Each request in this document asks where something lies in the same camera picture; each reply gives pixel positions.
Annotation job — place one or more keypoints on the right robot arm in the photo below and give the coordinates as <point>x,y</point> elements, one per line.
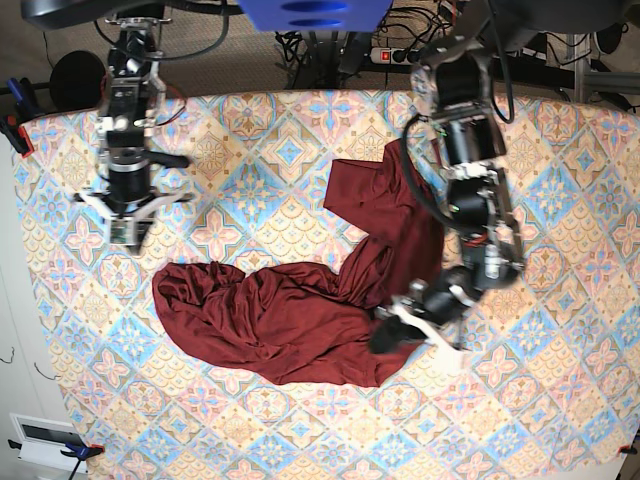
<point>126,121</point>

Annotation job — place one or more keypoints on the dark red t-shirt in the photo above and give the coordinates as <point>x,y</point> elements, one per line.
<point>303,322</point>

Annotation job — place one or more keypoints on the blue handled clamp lower left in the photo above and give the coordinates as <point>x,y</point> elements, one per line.
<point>75,452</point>

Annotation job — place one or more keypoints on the orange clamp lower right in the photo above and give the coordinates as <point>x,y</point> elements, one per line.
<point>627,450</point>

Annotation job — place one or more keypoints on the white wall socket box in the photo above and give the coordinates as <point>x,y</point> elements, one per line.
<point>42,441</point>

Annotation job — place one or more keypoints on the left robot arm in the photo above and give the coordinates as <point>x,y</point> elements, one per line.
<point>453,83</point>

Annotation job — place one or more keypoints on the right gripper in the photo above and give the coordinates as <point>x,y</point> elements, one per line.
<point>128,223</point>

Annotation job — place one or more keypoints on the patterned colourful tablecloth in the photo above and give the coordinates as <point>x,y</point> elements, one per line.
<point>552,379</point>

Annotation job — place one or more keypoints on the black round stool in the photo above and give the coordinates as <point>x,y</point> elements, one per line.
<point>76,81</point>

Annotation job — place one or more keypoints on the blue plastic mount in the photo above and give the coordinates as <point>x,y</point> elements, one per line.
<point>316,15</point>

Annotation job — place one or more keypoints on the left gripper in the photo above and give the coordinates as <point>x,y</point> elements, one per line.
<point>419,317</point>

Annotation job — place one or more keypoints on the white power strip red switch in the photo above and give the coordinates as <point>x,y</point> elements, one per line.
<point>394,56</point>

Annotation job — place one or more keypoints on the clamp upper left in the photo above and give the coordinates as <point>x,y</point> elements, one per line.
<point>24,110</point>

